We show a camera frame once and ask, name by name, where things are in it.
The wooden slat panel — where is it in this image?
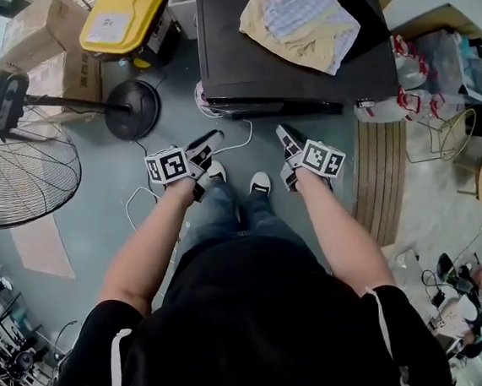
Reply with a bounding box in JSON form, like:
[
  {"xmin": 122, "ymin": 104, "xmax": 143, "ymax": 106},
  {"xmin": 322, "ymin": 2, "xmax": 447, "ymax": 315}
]
[{"xmin": 344, "ymin": 114, "xmax": 419, "ymax": 250}]

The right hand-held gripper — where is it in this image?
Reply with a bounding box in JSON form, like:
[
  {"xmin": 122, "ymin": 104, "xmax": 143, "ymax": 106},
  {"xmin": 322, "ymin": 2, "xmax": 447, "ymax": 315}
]
[{"xmin": 274, "ymin": 119, "xmax": 349, "ymax": 196}]

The metal shelf rack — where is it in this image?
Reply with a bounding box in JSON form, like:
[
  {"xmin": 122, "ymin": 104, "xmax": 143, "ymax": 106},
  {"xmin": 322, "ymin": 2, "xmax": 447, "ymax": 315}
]
[{"xmin": 0, "ymin": 287, "xmax": 52, "ymax": 386}]

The person's shoe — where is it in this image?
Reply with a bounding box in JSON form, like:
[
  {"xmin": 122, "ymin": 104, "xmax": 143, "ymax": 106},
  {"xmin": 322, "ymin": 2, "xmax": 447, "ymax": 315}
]
[
  {"xmin": 206, "ymin": 159, "xmax": 228, "ymax": 186},
  {"xmin": 246, "ymin": 170, "xmax": 273, "ymax": 198}
]

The flat cardboard sheet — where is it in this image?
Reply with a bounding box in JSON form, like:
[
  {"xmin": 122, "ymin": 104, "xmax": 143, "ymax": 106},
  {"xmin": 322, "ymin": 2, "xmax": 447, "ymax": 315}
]
[{"xmin": 8, "ymin": 212, "xmax": 77, "ymax": 285}]

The person's black shirt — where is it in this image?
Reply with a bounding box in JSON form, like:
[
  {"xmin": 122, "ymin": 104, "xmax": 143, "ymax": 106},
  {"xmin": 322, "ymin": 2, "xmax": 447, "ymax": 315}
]
[{"xmin": 36, "ymin": 215, "xmax": 454, "ymax": 386}]

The person's right shoe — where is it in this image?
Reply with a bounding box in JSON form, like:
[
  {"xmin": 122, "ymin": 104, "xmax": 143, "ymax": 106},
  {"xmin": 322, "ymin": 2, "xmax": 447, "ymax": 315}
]
[{"xmin": 246, "ymin": 170, "xmax": 273, "ymax": 198}]

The black cloth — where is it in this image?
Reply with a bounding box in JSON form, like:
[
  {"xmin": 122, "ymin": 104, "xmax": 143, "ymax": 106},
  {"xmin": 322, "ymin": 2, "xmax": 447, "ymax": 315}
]
[{"xmin": 323, "ymin": 0, "xmax": 394, "ymax": 66}]

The person's right forearm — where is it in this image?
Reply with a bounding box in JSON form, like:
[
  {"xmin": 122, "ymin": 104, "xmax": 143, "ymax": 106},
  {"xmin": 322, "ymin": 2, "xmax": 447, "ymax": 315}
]
[{"xmin": 293, "ymin": 160, "xmax": 398, "ymax": 304}]

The person's left forearm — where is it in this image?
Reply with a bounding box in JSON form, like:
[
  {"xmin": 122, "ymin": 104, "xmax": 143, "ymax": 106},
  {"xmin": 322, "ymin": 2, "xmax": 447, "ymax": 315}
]
[{"xmin": 87, "ymin": 174, "xmax": 211, "ymax": 321}]

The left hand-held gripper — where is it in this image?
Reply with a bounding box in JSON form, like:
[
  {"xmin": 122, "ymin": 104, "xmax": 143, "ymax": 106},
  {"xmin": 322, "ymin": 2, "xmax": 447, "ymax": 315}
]
[{"xmin": 142, "ymin": 128, "xmax": 231, "ymax": 207}]

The black washing machine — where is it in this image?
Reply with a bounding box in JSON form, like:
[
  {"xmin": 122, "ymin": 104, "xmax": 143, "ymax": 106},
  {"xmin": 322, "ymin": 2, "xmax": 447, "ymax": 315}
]
[{"xmin": 191, "ymin": 0, "xmax": 402, "ymax": 128}]

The person's right white strap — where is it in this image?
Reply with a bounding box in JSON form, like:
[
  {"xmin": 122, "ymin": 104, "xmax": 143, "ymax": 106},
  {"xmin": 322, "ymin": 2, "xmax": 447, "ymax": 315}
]
[{"xmin": 364, "ymin": 282, "xmax": 413, "ymax": 386}]

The plain cardboard box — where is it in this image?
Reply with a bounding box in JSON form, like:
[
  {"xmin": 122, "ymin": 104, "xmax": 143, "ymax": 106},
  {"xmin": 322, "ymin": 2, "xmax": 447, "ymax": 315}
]
[{"xmin": 0, "ymin": 0, "xmax": 85, "ymax": 76}]

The pale yellow cloth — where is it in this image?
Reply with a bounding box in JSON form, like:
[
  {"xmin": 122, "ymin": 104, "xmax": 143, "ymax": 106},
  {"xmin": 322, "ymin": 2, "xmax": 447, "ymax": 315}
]
[{"xmin": 236, "ymin": 0, "xmax": 366, "ymax": 85}]

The person's left shoe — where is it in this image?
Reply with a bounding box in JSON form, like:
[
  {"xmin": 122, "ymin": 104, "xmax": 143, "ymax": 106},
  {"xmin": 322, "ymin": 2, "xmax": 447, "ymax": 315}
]
[{"xmin": 206, "ymin": 159, "xmax": 228, "ymax": 186}]

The white dotted cloth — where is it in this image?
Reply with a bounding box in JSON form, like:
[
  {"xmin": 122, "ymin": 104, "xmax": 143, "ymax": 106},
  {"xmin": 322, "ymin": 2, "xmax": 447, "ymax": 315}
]
[{"xmin": 260, "ymin": 0, "xmax": 366, "ymax": 83}]

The person's leg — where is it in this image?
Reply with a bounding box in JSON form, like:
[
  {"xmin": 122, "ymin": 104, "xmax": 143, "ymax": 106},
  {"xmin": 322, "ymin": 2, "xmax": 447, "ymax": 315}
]
[
  {"xmin": 167, "ymin": 175, "xmax": 246, "ymax": 263},
  {"xmin": 236, "ymin": 185, "xmax": 311, "ymax": 253}
]

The clear plastic bag of items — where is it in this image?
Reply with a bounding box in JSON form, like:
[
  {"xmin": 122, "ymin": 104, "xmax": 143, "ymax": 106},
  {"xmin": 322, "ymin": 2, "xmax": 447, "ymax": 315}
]
[{"xmin": 414, "ymin": 26, "xmax": 482, "ymax": 108}]

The white cable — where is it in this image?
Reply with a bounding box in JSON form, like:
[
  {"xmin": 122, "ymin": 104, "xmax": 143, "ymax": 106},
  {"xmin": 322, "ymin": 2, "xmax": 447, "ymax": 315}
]
[{"xmin": 118, "ymin": 117, "xmax": 263, "ymax": 233}]

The person's white strap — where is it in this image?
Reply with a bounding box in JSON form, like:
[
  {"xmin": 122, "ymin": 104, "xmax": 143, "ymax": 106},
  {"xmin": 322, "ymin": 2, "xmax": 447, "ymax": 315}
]
[
  {"xmin": 86, "ymin": 328, "xmax": 138, "ymax": 386},
  {"xmin": 364, "ymin": 282, "xmax": 413, "ymax": 386}
]

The gold wire basket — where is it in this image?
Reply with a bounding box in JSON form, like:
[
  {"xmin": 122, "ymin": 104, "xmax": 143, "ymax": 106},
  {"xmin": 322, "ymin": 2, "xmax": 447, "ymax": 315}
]
[{"xmin": 402, "ymin": 106, "xmax": 482, "ymax": 166}]

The black box with yellow lid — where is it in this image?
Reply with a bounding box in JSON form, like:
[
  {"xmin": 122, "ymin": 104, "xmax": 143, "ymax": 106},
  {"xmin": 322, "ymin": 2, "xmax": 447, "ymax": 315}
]
[{"xmin": 75, "ymin": 0, "xmax": 180, "ymax": 75}]

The person's left white strap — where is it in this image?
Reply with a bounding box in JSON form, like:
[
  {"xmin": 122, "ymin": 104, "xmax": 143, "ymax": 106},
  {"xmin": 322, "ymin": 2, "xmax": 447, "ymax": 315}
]
[{"xmin": 86, "ymin": 328, "xmax": 138, "ymax": 386}]

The person's left leg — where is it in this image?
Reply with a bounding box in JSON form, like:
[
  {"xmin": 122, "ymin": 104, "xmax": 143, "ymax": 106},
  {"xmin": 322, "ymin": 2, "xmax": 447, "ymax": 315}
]
[{"xmin": 167, "ymin": 175, "xmax": 246, "ymax": 263}]

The black pedestal fan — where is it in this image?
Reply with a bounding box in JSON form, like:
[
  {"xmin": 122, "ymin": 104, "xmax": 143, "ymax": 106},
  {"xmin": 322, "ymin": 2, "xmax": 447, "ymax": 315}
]
[{"xmin": 0, "ymin": 53, "xmax": 171, "ymax": 230}]

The person's right leg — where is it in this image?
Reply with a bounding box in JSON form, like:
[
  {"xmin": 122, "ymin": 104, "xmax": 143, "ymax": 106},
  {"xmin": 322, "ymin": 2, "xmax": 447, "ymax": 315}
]
[{"xmin": 236, "ymin": 185, "xmax": 311, "ymax": 253}]

